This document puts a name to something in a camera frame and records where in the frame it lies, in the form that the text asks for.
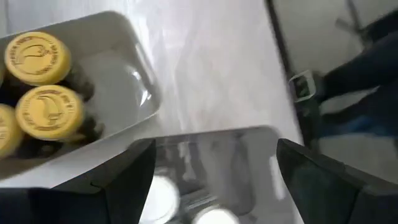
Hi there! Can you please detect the black table frame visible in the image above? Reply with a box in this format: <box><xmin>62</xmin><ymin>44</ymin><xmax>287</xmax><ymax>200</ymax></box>
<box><xmin>264</xmin><ymin>0</ymin><xmax>321</xmax><ymax>150</ymax></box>

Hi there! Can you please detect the white lid seasoning jar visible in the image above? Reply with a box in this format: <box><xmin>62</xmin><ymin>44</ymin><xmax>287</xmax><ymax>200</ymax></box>
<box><xmin>139</xmin><ymin>175</ymin><xmax>181</xmax><ymax>224</ymax></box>
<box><xmin>192</xmin><ymin>207</ymin><xmax>240</xmax><ymax>224</ymax></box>

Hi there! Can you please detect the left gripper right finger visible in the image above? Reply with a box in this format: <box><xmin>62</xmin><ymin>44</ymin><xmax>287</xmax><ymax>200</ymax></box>
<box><xmin>275</xmin><ymin>138</ymin><xmax>398</xmax><ymax>224</ymax></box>

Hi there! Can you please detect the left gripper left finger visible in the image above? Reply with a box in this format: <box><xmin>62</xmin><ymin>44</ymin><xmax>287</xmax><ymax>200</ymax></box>
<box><xmin>0</xmin><ymin>138</ymin><xmax>157</xmax><ymax>224</ymax></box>

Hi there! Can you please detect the person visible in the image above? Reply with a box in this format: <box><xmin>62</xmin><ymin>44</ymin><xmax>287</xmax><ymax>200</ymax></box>
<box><xmin>315</xmin><ymin>12</ymin><xmax>398</xmax><ymax>139</ymax></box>

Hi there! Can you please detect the white plastic handled bin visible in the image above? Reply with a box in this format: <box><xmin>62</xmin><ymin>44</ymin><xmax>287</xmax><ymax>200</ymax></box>
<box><xmin>0</xmin><ymin>11</ymin><xmax>162</xmax><ymax>189</ymax></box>

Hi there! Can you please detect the clear grey plastic bin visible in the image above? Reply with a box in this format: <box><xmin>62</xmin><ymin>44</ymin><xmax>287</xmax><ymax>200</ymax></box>
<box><xmin>129</xmin><ymin>125</ymin><xmax>307</xmax><ymax>224</ymax></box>

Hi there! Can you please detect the yellow lid spice jar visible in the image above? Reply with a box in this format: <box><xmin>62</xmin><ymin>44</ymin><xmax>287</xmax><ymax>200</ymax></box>
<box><xmin>14</xmin><ymin>84</ymin><xmax>106</xmax><ymax>149</ymax></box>
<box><xmin>3</xmin><ymin>30</ymin><xmax>96</xmax><ymax>102</ymax></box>
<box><xmin>0</xmin><ymin>104</ymin><xmax>25</xmax><ymax>159</ymax></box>

